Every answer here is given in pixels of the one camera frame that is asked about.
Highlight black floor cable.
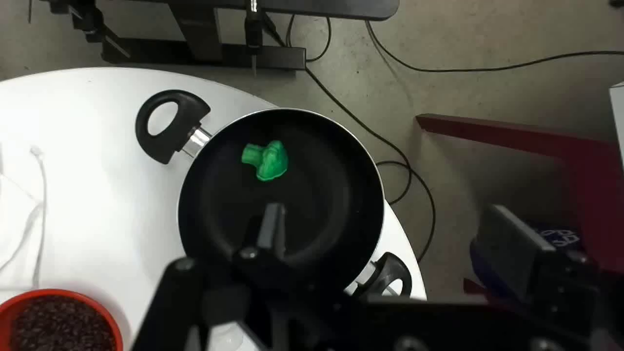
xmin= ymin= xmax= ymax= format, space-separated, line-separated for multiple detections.
xmin=365 ymin=19 xmax=624 ymax=74
xmin=303 ymin=64 xmax=439 ymax=263

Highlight black two-handled pot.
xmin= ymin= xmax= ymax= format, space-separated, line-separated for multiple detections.
xmin=135 ymin=88 xmax=416 ymax=300

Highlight orange bowl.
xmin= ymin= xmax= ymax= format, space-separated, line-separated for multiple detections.
xmin=0 ymin=289 xmax=125 ymax=351

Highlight dark coffee beans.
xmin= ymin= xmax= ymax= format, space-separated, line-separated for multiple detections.
xmin=12 ymin=296 xmax=118 ymax=351

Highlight green toy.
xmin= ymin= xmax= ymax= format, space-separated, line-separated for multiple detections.
xmin=241 ymin=138 xmax=291 ymax=183

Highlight white desk with red frame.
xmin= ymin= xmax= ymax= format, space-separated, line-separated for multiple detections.
xmin=416 ymin=80 xmax=624 ymax=275

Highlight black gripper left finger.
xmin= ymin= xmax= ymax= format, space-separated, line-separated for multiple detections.
xmin=133 ymin=201 xmax=291 ymax=351

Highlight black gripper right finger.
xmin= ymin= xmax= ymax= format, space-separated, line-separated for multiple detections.
xmin=471 ymin=203 xmax=611 ymax=314

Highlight black tripod stand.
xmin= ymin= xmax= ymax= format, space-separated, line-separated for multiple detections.
xmin=46 ymin=0 xmax=402 ymax=74

